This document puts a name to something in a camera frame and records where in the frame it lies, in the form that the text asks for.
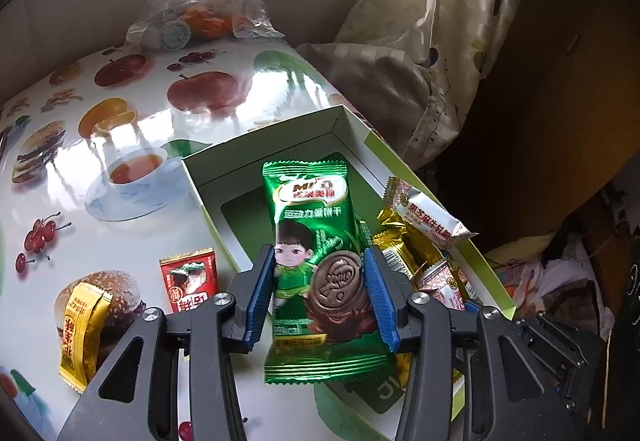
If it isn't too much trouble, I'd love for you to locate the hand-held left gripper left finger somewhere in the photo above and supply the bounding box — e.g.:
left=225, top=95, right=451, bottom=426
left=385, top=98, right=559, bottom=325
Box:
left=57, top=243, right=278, bottom=441

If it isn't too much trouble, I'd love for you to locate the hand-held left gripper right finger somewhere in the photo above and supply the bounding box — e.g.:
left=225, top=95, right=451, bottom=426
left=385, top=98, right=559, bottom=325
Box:
left=362, top=246, right=583, bottom=441

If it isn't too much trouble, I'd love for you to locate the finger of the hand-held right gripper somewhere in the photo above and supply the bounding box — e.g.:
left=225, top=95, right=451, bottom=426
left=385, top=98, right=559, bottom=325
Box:
left=515, top=318, right=588, bottom=372
left=535, top=312, right=603, bottom=357

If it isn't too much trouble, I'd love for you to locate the long gold snack packet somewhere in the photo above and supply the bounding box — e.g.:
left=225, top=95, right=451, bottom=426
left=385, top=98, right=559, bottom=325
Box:
left=372, top=228, right=441, bottom=282
left=375, top=208, right=416, bottom=234

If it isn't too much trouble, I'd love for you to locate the red white snack packet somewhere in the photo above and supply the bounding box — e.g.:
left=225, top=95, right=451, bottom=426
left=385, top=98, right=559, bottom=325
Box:
left=414, top=260, right=476, bottom=313

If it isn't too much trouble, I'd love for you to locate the green biscuit packet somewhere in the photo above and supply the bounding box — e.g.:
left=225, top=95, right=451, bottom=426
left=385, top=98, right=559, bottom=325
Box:
left=262, top=158, right=390, bottom=387

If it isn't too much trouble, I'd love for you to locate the white brown candy packet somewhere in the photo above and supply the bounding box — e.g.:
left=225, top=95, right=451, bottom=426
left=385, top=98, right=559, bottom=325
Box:
left=382, top=176, right=479, bottom=250

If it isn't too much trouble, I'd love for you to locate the green cardboard box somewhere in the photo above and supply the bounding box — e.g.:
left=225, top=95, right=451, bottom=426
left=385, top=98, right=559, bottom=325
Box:
left=180, top=104, right=518, bottom=427

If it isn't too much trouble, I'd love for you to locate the yellow candy packet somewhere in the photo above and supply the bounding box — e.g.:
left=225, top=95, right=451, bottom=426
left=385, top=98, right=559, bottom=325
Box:
left=57, top=282, right=109, bottom=394

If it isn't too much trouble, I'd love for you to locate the crumpled white bag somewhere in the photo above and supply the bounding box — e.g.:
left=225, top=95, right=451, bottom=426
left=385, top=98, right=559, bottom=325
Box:
left=542, top=253, right=617, bottom=337

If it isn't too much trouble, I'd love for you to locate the red dark snack packet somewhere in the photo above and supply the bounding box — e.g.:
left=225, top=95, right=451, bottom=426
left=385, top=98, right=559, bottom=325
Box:
left=159, top=247, right=221, bottom=315

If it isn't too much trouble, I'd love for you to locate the fruit print tablecloth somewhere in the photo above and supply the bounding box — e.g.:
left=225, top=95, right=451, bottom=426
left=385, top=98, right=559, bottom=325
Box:
left=0, top=41, right=401, bottom=441

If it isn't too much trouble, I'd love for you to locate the dark wooden cabinet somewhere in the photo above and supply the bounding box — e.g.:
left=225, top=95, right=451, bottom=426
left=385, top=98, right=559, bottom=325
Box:
left=435, top=0, right=640, bottom=272

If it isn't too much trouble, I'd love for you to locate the round teal-white lid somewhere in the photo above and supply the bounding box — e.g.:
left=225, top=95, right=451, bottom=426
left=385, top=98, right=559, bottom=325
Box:
left=160, top=18, right=191, bottom=49

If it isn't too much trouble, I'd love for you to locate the patterned cream cloth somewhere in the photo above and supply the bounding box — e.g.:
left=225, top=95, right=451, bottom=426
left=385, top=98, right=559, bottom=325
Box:
left=298, top=0, right=532, bottom=168

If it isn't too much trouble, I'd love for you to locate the orange wrapped item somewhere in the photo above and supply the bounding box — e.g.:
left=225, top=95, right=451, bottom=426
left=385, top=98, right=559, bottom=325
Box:
left=181, top=5, right=235, bottom=36

